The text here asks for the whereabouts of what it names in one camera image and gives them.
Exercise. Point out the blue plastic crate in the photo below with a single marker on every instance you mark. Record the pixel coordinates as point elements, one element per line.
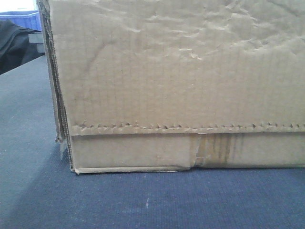
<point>27,19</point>

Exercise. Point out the black cloth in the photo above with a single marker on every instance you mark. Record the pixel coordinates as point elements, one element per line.
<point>15,48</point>

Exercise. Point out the worn brown cardboard box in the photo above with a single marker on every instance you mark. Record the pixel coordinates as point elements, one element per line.
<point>168,85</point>

